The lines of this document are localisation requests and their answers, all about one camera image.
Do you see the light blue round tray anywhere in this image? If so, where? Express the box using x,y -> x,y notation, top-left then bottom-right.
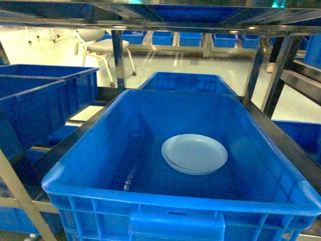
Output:
161,134 -> 228,176

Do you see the blue bin behind on shelf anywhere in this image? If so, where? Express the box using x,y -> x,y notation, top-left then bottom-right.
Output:
138,72 -> 237,96

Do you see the large blue bin on shelf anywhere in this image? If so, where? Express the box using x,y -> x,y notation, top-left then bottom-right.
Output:
42,90 -> 320,240

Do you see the blue bin left on shelf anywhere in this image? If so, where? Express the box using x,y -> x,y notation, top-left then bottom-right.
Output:
1,64 -> 99,160

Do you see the stainless steel shelf rack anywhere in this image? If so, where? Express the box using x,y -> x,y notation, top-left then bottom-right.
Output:
0,0 -> 321,241

